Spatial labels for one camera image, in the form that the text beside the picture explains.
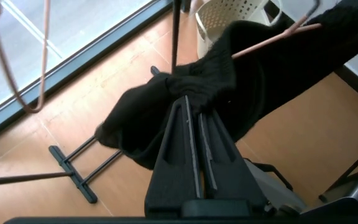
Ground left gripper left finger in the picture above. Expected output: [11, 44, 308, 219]
[144, 95, 203, 217]

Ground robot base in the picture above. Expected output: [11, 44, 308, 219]
[243, 141, 358, 218]

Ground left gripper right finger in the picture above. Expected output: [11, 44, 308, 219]
[198, 110, 267, 216]

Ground black shorts with white cord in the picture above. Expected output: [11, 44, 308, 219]
[94, 0, 358, 170]

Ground black clothes rack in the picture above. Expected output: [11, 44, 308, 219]
[0, 0, 183, 205]

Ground white laundry basket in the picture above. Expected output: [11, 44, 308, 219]
[194, 0, 283, 60]

